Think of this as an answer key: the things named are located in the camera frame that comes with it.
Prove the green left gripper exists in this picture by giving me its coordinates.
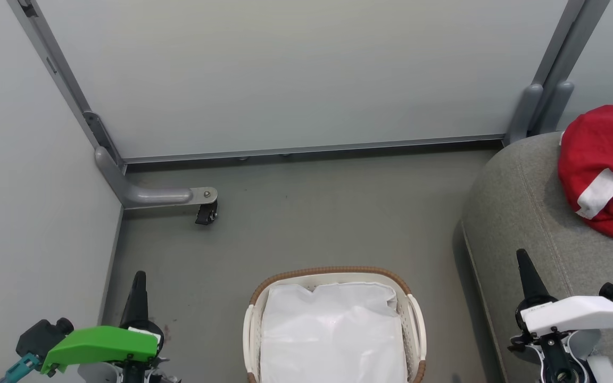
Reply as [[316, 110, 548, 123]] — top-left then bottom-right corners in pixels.
[[40, 270, 165, 376]]

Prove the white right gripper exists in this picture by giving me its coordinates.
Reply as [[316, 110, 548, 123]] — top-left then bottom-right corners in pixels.
[[516, 248, 613, 337]]

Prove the red garment with white band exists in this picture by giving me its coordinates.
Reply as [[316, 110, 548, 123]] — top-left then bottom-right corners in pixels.
[[558, 105, 613, 239]]

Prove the white laundry basket brown rim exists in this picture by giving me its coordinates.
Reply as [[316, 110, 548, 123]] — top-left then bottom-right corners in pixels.
[[243, 266, 427, 383]]

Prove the grey sofa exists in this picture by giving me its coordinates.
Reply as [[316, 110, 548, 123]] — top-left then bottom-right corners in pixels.
[[461, 130, 613, 383]]

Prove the grey partition support foot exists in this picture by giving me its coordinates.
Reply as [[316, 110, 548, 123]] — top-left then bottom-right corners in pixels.
[[95, 146, 219, 210]]

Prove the black caster wheel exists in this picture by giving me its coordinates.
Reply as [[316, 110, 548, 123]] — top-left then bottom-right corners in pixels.
[[195, 201, 218, 226]]

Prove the white cloth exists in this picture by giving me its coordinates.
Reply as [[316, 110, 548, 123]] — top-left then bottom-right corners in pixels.
[[260, 282, 408, 383]]

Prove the teal cable connector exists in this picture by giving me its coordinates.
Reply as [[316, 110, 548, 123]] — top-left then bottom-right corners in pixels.
[[0, 353, 42, 383]]

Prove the grey double partition post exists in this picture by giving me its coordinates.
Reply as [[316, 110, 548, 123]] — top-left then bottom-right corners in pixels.
[[503, 0, 611, 147]]

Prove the grey partition bottom rail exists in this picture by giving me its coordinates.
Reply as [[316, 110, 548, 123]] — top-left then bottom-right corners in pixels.
[[123, 134, 505, 164]]

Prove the grey single partition post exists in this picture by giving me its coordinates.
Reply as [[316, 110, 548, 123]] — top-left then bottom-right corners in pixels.
[[6, 0, 126, 172]]

